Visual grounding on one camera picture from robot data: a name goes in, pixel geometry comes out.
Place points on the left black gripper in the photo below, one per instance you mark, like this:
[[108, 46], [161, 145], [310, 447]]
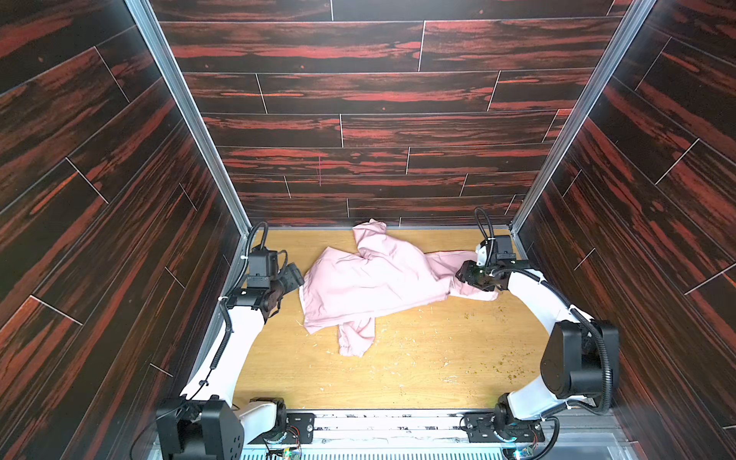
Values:
[[289, 278]]

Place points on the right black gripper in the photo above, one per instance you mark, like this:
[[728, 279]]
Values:
[[471, 276]]

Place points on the pink zip-up jacket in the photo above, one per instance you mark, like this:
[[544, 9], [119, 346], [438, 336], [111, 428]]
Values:
[[385, 276]]

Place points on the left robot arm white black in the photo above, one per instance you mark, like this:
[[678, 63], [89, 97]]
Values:
[[202, 421]]

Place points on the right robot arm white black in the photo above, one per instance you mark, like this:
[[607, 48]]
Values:
[[580, 364]]

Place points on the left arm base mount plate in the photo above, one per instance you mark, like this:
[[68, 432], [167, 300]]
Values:
[[294, 428]]

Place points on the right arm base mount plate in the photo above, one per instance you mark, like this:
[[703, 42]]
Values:
[[482, 428]]

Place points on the aluminium front rail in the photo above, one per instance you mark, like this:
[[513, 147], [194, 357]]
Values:
[[435, 434]]

